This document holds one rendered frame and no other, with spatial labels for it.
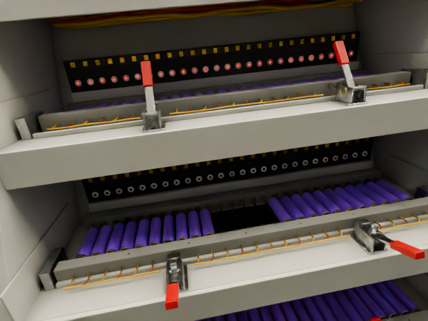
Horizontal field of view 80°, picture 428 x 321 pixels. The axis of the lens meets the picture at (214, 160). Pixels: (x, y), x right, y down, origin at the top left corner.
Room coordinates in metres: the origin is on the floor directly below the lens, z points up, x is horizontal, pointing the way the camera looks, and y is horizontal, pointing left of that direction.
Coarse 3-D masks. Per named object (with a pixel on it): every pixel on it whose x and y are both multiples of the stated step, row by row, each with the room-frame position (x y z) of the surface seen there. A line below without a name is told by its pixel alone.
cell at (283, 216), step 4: (272, 200) 0.44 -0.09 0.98; (276, 200) 0.44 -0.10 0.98; (272, 204) 0.44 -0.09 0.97; (276, 204) 0.43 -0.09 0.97; (280, 204) 0.43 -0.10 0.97; (272, 208) 0.43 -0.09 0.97; (276, 208) 0.42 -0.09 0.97; (280, 208) 0.42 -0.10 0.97; (284, 208) 0.42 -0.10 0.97; (276, 212) 0.42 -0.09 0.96; (280, 212) 0.41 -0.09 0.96; (284, 212) 0.41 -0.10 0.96; (276, 216) 0.42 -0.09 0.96; (280, 216) 0.40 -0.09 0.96; (284, 216) 0.40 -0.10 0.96; (288, 216) 0.40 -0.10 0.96; (280, 220) 0.40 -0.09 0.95; (284, 220) 0.39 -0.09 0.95
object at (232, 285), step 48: (192, 192) 0.47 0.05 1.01; (48, 240) 0.37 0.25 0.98; (336, 240) 0.37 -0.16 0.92; (48, 288) 0.33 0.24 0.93; (96, 288) 0.33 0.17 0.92; (144, 288) 0.32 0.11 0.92; (192, 288) 0.31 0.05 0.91; (240, 288) 0.31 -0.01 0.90; (288, 288) 0.32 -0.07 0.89; (336, 288) 0.34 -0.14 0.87
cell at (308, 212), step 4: (292, 196) 0.45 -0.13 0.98; (296, 196) 0.45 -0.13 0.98; (300, 196) 0.45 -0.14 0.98; (292, 200) 0.45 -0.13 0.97; (296, 200) 0.44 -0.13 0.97; (300, 200) 0.43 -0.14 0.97; (296, 204) 0.43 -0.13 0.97; (300, 204) 0.43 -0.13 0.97; (304, 204) 0.42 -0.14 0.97; (300, 208) 0.42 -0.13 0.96; (304, 208) 0.41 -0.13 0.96; (308, 208) 0.41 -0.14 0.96; (304, 212) 0.41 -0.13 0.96; (308, 212) 0.40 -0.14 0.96; (312, 212) 0.40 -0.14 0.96; (304, 216) 0.41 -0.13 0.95; (308, 216) 0.40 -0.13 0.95
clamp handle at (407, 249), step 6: (372, 228) 0.34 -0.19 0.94; (372, 234) 0.34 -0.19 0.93; (378, 234) 0.34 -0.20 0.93; (378, 240) 0.33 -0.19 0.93; (384, 240) 0.32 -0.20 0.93; (390, 240) 0.31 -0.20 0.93; (390, 246) 0.31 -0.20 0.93; (396, 246) 0.30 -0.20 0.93; (402, 246) 0.29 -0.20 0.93; (408, 246) 0.29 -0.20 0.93; (402, 252) 0.29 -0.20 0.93; (408, 252) 0.28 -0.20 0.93; (414, 252) 0.27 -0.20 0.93; (420, 252) 0.27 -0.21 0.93; (414, 258) 0.27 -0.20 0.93; (420, 258) 0.27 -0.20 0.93
